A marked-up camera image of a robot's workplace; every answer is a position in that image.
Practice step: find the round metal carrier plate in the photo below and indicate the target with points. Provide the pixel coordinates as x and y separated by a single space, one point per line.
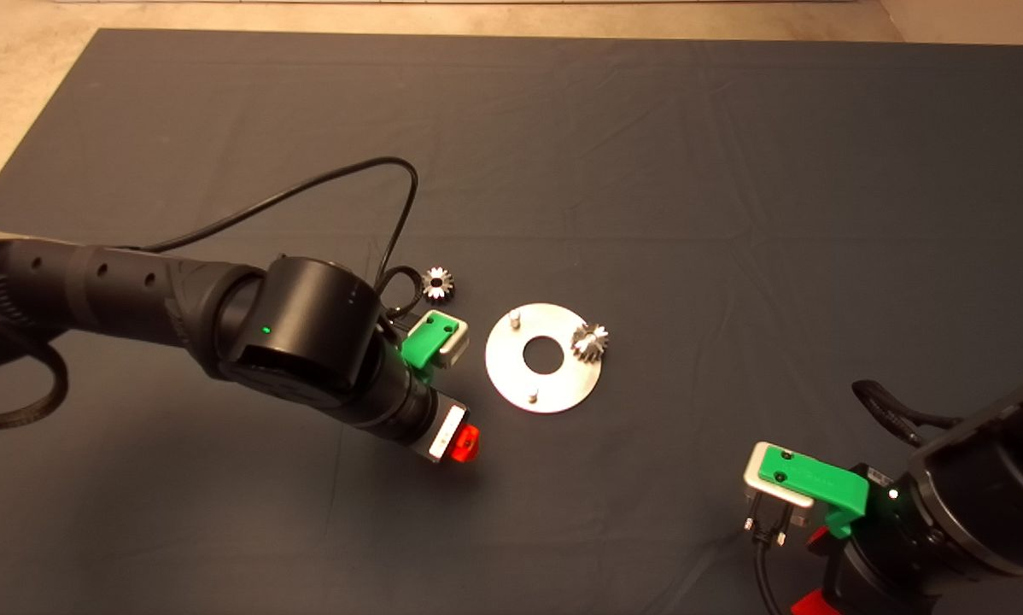
511 376

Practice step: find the dark grey table cloth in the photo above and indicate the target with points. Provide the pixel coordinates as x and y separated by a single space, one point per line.
648 154

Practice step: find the green left camera mount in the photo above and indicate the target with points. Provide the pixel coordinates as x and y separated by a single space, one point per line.
426 337

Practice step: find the green right camera mount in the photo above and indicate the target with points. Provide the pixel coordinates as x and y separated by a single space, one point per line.
810 478

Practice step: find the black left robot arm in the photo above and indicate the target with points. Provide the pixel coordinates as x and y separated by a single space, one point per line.
136 282

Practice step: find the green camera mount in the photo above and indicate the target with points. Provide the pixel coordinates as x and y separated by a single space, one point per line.
426 337
810 478

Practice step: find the small steel planetary gear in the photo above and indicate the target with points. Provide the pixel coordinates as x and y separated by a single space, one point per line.
430 290
593 343

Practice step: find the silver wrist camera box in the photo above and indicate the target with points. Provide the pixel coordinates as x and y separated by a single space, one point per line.
459 350
776 504

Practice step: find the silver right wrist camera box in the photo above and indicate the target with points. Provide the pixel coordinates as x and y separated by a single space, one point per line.
776 504

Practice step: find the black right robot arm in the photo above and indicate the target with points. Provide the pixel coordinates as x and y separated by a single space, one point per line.
998 495

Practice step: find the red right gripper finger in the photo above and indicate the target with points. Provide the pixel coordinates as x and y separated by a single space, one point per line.
819 537
813 604

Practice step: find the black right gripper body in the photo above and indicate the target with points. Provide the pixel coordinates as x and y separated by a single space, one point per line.
883 564

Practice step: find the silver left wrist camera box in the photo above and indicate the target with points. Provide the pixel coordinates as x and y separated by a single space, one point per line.
459 350

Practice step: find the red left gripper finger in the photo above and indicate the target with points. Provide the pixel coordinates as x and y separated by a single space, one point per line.
467 442

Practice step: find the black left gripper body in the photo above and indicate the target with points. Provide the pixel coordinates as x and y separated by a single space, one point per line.
409 414

